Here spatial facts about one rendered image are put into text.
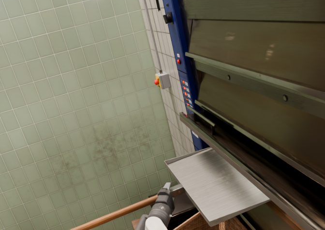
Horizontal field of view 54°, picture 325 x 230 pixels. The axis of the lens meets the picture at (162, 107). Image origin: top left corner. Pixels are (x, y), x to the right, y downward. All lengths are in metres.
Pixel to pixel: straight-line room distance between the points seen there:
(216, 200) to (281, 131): 0.45
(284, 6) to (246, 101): 0.47
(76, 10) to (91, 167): 1.23
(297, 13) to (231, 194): 0.81
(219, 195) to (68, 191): 1.62
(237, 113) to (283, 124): 0.29
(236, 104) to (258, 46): 0.34
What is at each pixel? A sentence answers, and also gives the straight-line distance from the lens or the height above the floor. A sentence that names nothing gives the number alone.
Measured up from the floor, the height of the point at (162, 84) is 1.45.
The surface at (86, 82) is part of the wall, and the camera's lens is 2.47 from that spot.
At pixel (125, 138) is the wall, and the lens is 2.63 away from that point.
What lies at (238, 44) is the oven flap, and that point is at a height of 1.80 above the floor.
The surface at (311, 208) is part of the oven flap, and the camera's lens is 0.99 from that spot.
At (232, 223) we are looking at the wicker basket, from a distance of 1.87.
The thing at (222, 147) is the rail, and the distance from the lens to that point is 1.26.
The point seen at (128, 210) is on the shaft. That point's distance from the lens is 1.45.
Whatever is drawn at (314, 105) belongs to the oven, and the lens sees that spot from 0.96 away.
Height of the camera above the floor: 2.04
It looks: 20 degrees down
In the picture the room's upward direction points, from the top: 14 degrees counter-clockwise
